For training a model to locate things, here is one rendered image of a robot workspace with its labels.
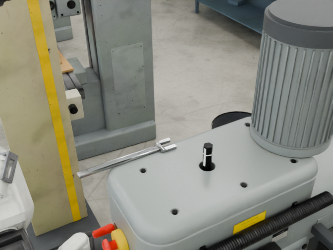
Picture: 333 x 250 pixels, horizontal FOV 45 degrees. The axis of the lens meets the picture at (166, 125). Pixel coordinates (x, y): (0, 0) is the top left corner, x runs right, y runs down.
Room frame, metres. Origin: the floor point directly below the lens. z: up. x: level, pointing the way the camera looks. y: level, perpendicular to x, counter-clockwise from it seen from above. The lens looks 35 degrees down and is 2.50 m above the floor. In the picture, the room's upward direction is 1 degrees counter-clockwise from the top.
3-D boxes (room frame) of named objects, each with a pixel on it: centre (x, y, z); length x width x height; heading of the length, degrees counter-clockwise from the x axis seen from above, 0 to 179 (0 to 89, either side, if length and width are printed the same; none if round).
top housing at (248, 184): (0.72, -0.11, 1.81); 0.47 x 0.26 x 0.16; 118
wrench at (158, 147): (0.74, 0.09, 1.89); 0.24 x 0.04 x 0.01; 118
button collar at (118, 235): (0.60, 0.11, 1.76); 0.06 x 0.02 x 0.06; 28
